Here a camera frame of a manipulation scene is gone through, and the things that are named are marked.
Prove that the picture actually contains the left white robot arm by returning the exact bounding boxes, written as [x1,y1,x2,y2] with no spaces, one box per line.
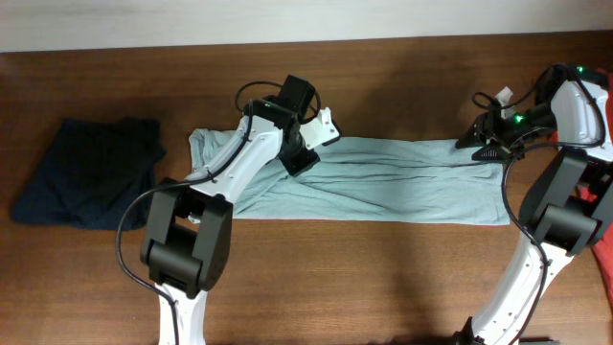
[140,100,339,344]

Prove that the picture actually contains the folded dark navy garment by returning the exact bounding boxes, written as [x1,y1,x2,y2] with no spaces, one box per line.
[10,117,166,230]

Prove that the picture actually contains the light blue t-shirt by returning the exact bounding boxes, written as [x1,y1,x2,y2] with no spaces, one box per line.
[189,124,510,225]

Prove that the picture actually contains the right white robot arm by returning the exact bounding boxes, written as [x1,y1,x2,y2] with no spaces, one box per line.
[452,63,612,345]

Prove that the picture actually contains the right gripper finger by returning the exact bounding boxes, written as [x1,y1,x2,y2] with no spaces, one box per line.
[471,145,511,161]
[455,126,482,149]

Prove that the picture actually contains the red garment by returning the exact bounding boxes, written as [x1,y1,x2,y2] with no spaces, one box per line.
[540,64,612,294]

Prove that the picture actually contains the dark base at table edge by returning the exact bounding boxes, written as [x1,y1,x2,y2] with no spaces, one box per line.
[511,338,561,345]

